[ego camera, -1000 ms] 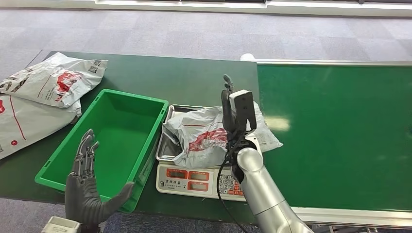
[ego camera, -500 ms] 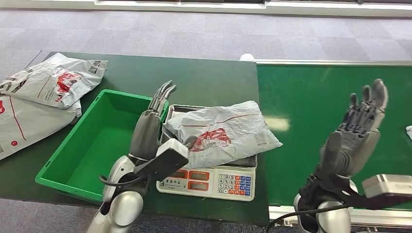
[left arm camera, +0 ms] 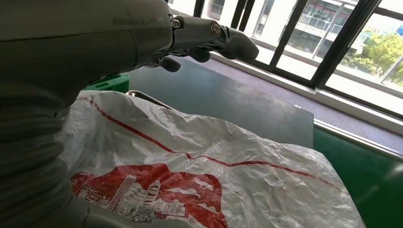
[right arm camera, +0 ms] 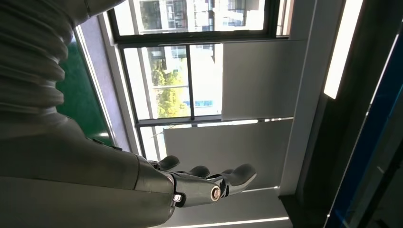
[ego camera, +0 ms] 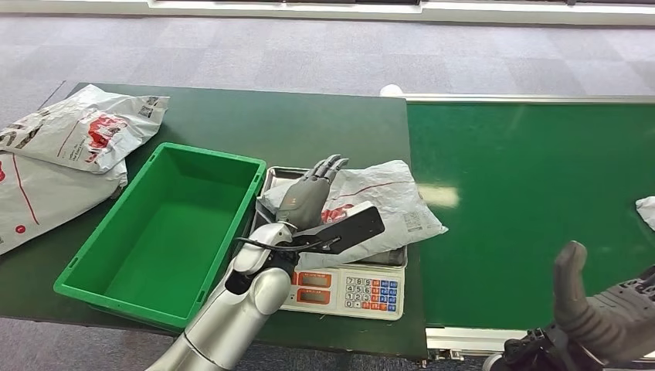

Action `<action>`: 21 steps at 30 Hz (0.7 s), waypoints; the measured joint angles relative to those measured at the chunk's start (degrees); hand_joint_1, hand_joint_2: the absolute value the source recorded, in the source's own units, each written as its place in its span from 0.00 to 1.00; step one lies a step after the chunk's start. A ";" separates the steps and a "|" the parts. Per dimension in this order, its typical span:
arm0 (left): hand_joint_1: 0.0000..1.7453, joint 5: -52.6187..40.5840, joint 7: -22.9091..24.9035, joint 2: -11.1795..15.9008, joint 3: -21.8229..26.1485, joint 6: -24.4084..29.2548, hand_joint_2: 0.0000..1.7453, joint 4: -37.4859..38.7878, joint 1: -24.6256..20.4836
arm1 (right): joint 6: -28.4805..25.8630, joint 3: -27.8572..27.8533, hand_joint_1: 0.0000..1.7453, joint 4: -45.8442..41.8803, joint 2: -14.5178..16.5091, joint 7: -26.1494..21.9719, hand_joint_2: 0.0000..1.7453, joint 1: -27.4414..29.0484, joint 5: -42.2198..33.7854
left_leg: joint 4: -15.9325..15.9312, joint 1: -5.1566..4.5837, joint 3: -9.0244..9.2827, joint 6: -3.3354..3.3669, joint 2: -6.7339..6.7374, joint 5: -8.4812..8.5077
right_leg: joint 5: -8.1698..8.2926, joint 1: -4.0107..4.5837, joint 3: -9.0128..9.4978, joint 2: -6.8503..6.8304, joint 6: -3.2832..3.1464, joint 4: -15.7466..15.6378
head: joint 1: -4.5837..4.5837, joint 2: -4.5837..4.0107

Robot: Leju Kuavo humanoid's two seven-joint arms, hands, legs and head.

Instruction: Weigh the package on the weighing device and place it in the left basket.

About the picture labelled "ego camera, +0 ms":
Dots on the white mailer with QR codes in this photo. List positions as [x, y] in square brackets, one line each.
[84, 130]

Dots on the green plastic basket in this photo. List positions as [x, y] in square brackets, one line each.
[163, 240]

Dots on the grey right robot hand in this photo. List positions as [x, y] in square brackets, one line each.
[593, 312]

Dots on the white wall ledge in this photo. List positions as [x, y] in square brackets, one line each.
[358, 9]

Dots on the grey mailer package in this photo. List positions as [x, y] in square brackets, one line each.
[389, 199]

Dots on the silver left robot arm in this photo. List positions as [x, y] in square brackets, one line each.
[240, 307]

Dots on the white electronic scale steel tray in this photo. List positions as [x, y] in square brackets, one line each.
[368, 294]

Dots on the green conveyor belt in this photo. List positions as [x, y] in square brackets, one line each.
[511, 164]

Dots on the large white mailer package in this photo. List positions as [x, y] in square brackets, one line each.
[43, 197]

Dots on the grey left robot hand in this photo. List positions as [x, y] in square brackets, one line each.
[307, 197]

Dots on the small white round object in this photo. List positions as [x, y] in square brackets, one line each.
[391, 90]

